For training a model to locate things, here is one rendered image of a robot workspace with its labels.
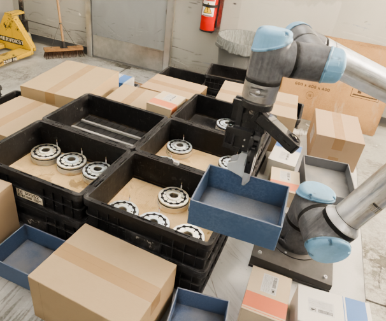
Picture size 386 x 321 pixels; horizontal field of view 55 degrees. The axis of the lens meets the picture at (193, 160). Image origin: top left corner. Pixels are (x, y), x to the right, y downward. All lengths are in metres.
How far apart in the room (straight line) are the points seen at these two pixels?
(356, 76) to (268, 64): 0.29
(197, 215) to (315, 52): 0.42
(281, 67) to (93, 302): 0.67
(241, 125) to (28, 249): 0.80
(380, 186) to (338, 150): 0.83
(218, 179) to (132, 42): 3.81
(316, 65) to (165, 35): 3.70
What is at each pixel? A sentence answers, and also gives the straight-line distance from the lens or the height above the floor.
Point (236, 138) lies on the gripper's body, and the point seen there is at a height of 1.23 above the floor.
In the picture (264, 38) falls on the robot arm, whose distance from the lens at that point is 0.78.
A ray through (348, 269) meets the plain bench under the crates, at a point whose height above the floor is 0.70.
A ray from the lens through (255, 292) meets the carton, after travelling 1.13.
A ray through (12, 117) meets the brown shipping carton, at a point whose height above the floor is 0.86.
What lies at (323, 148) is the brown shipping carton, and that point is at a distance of 1.86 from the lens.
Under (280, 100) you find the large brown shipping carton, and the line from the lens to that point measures 1.97.
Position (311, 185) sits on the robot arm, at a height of 0.97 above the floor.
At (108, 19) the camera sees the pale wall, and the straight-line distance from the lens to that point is 4.74.
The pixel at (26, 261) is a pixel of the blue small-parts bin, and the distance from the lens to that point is 1.28.
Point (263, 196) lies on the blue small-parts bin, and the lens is 0.94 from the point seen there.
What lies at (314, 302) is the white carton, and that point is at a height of 0.79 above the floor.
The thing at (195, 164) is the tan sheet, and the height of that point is 0.83.
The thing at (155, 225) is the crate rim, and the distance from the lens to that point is 1.03.
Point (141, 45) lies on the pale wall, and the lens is 4.61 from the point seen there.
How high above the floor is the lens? 1.64
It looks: 33 degrees down
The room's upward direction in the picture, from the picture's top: 8 degrees clockwise
